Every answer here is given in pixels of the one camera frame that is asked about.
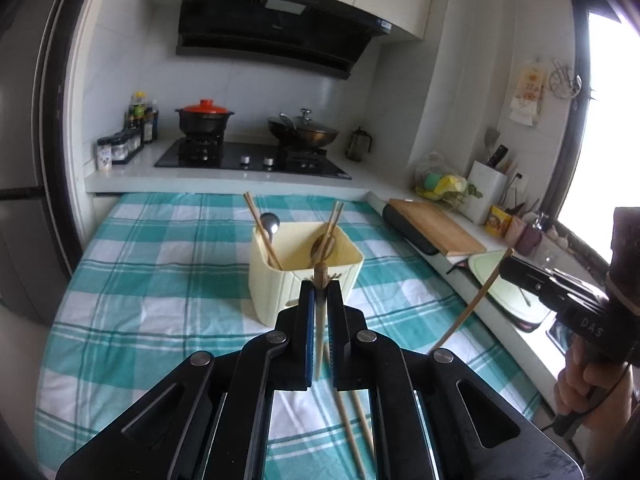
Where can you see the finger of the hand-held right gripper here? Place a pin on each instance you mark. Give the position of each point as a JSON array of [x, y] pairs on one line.
[[530, 274], [542, 297]]

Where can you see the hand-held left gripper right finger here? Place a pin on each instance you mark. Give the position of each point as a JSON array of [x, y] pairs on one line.
[[334, 360]]

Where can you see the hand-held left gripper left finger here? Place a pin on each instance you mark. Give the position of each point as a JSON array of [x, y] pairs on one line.
[[310, 340]]

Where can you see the wooden chopstick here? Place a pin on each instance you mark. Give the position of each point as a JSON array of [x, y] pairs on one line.
[[252, 215], [350, 435], [361, 425], [330, 227], [318, 340], [470, 310], [272, 252], [336, 225]]

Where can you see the cream ribbed utensil holder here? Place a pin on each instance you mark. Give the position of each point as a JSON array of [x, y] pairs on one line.
[[270, 285]]

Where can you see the wooden spoon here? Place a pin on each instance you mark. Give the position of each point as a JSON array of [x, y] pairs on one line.
[[320, 249]]

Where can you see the metal spoon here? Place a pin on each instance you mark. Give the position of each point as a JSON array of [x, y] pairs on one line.
[[270, 222]]

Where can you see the person's right hand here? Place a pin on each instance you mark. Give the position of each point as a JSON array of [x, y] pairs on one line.
[[575, 385]]

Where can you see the light green cutting board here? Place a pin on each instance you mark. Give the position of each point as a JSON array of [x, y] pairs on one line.
[[500, 285]]

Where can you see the pink cup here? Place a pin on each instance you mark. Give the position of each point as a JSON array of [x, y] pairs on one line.
[[527, 237]]

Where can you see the yellow packet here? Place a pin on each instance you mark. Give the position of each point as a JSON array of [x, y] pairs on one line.
[[500, 221]]

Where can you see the white knife block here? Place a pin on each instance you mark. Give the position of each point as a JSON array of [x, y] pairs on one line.
[[490, 192]]

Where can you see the wooden cutting board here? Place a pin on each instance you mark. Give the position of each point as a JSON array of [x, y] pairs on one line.
[[435, 225]]

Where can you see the plastic bag of vegetables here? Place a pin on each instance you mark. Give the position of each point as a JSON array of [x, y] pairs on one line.
[[445, 182]]

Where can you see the teal checked tablecloth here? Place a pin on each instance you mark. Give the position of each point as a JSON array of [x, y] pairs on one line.
[[150, 270]]

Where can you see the window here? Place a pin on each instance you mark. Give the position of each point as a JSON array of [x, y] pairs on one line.
[[600, 110]]

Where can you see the hanging printed towel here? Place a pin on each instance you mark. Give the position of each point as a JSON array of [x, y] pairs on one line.
[[527, 92]]

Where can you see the black gas stove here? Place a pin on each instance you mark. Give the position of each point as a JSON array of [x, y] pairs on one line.
[[240, 157]]

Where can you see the glass french press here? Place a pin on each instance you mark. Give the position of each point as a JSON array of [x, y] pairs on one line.
[[357, 146]]

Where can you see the wok with glass lid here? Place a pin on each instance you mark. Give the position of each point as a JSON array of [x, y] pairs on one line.
[[300, 135]]

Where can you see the black clay pot red lid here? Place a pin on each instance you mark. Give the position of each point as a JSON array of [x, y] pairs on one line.
[[205, 120]]

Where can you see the dark sauce bottle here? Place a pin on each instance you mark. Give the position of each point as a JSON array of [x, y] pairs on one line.
[[130, 117], [151, 127]]

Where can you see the labelled spice jar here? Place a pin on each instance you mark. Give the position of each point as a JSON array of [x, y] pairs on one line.
[[104, 155]]

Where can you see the yellow-cap oil bottle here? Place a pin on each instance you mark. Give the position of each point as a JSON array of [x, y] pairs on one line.
[[138, 110]]

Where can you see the dark refrigerator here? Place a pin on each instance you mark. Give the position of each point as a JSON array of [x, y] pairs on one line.
[[30, 210]]

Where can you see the black range hood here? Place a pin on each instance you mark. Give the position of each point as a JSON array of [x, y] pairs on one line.
[[275, 25]]

